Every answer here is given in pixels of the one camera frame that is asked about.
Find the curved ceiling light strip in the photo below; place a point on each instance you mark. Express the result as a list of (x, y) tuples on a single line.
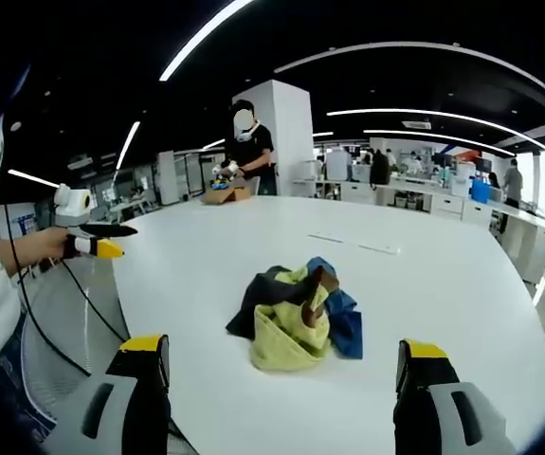
[(419, 49)]

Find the person's left hand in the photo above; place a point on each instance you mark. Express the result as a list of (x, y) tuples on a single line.
[(47, 246)]

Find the blue bin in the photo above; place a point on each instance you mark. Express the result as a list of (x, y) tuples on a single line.
[(480, 189)]

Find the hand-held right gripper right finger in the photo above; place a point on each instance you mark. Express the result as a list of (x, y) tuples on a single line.
[(442, 407)]

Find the row of white cabinets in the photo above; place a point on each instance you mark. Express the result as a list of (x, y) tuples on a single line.
[(423, 199)]

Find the brown cardboard box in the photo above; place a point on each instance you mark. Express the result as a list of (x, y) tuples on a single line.
[(227, 194)]

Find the yellow blue garment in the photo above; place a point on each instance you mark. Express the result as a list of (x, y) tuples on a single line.
[(296, 327)]

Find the grey mesh chair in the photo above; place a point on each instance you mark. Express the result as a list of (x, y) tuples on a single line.
[(68, 332)]

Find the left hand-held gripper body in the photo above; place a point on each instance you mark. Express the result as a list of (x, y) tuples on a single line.
[(73, 206)]

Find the long ceiling light strip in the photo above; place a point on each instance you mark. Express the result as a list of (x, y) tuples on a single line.
[(196, 42)]

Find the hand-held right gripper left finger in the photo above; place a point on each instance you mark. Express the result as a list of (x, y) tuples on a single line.
[(125, 407)]

